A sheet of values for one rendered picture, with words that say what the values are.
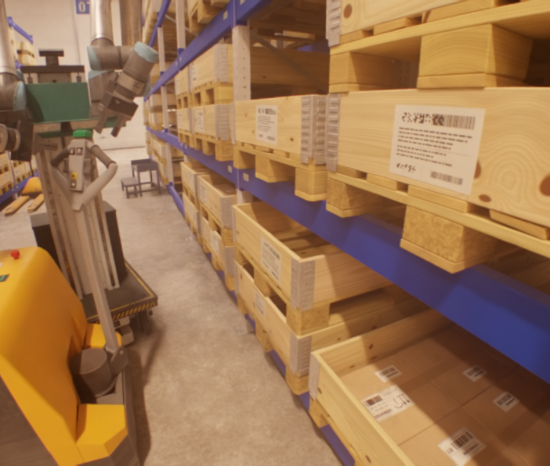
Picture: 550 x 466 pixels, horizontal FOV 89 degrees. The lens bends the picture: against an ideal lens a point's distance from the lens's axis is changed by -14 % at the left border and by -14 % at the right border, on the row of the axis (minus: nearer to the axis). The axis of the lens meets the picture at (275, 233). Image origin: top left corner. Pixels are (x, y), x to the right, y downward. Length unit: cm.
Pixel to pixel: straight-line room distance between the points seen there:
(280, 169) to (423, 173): 79
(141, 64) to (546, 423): 192
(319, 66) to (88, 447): 234
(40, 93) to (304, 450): 229
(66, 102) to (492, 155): 201
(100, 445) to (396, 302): 138
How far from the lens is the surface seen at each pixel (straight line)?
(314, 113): 103
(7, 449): 149
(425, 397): 139
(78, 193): 144
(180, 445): 180
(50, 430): 140
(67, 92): 215
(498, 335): 73
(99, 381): 167
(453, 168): 65
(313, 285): 123
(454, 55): 66
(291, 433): 179
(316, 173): 106
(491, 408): 146
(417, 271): 81
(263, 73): 209
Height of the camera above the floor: 146
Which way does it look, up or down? 21 degrees down
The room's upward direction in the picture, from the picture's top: straight up
